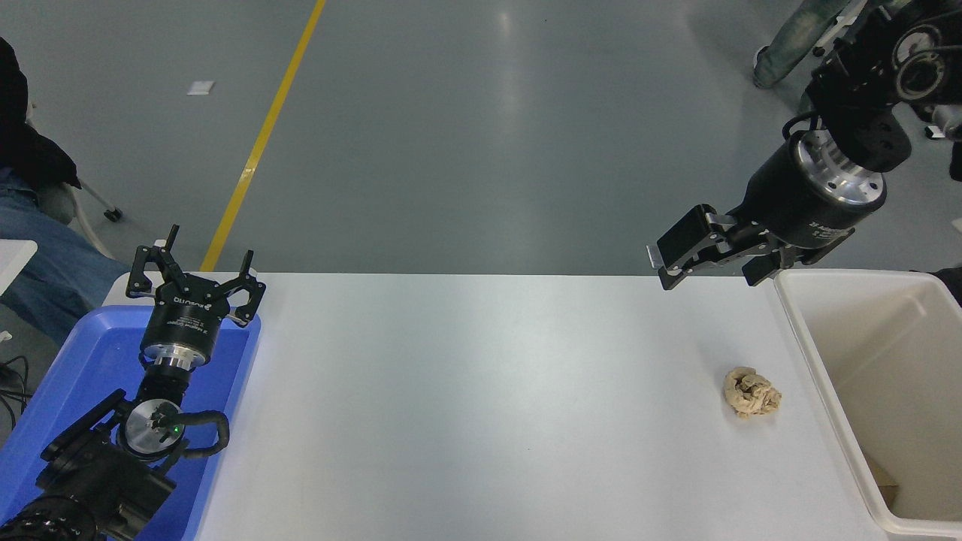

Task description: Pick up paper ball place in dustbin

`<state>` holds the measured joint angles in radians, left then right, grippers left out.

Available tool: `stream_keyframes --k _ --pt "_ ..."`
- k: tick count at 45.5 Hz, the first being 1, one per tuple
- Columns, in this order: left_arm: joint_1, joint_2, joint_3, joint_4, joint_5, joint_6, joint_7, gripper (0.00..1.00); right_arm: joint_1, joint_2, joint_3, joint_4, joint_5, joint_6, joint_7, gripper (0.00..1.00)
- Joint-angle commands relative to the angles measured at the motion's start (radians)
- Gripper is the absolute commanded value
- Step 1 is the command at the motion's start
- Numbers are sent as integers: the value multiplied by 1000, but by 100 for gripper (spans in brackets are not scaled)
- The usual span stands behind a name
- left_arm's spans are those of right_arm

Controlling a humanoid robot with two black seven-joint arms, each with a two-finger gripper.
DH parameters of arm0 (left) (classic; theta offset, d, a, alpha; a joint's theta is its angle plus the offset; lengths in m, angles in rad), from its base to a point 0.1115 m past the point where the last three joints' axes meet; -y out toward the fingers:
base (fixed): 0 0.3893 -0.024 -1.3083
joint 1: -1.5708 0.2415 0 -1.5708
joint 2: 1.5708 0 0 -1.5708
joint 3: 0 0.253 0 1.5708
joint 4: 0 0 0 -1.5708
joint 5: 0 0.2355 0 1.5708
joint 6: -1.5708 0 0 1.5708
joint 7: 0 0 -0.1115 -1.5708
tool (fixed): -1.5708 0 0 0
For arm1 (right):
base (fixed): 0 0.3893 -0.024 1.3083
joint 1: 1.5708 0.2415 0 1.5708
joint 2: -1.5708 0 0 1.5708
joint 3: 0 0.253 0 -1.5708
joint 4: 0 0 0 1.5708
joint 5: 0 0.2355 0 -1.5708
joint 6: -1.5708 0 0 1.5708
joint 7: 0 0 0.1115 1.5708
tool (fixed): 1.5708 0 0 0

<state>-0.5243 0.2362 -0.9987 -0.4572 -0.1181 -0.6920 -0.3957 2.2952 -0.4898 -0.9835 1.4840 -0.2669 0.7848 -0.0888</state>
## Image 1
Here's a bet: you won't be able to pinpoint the white chair with casters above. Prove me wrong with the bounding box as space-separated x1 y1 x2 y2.
63 179 125 261

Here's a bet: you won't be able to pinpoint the large pale plastic bin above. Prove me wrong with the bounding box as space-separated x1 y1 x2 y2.
774 269 962 539

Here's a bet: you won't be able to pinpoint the tan paper ball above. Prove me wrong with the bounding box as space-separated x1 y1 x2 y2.
723 366 782 419

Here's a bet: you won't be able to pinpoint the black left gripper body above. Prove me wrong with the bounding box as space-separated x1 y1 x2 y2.
141 274 231 355

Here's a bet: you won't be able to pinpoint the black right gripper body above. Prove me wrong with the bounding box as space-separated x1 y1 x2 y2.
740 138 867 268

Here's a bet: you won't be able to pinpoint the standing person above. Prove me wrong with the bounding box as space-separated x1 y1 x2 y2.
753 0 867 90

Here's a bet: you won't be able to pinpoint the small white side table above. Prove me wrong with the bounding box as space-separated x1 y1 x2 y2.
0 239 39 296

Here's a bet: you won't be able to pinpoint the seated person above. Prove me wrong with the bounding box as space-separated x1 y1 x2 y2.
0 36 133 348

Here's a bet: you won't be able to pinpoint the black floor cables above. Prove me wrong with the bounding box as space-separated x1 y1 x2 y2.
0 353 32 431

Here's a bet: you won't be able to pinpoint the blue plastic tray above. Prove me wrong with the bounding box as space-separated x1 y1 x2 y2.
0 304 262 541

